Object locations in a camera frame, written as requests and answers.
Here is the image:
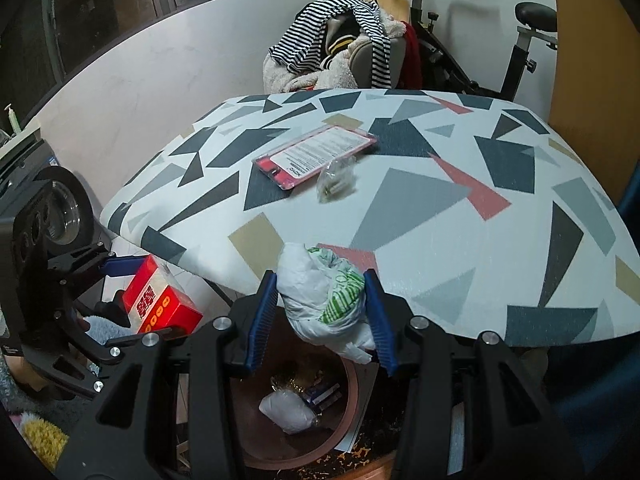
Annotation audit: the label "black exercise bike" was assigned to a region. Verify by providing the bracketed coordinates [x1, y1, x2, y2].
[372, 0, 558, 102]

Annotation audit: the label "white green-printed plastic bag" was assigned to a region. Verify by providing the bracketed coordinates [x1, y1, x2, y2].
[276, 242, 376, 365]

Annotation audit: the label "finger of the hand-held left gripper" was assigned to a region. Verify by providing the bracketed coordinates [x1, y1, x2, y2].
[22, 305, 187, 402]
[45, 241, 150, 291]

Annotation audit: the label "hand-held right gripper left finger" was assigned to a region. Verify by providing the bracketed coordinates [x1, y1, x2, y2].
[55, 270, 279, 480]

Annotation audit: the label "dark slipper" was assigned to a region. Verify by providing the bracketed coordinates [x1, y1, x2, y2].
[94, 290, 133, 333]

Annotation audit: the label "small blue white box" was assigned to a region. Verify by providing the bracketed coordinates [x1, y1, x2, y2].
[302, 382, 343, 408]

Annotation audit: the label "black white striped shirt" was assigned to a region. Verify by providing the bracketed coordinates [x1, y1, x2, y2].
[268, 0, 393, 90]

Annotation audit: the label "white paper sheets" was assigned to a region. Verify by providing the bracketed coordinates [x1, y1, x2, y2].
[332, 360, 381, 453]

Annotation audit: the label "light blue fluffy rug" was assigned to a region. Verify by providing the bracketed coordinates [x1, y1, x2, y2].
[0, 315, 133, 441]

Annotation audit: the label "brown round bin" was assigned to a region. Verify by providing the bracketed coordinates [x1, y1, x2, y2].
[227, 345, 368, 473]

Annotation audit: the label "red garment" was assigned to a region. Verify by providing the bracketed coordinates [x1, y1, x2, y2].
[402, 22, 425, 88]

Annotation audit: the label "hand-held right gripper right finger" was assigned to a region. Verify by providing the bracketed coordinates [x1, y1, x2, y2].
[363, 269, 586, 480]

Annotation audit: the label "gold foil wrapper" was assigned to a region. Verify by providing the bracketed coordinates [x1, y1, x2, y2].
[270, 360, 326, 396]

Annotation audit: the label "small clear bag of hardware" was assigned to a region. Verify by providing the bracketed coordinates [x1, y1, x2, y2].
[316, 156, 357, 204]

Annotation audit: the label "geometric patterned tablecloth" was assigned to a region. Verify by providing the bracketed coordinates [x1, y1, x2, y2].
[100, 87, 640, 348]

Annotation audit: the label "orange wooden door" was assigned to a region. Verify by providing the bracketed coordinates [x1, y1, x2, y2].
[547, 0, 640, 201]

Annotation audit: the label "yellow fluffy item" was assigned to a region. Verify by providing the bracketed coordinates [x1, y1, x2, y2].
[20, 412, 68, 458]

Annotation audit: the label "red paper box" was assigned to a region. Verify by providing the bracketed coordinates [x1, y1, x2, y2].
[122, 254, 205, 336]

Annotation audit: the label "pink blister pack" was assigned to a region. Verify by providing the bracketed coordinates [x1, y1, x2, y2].
[252, 125, 378, 192]

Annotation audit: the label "beige chair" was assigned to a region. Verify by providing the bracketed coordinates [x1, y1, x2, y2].
[345, 0, 416, 90]

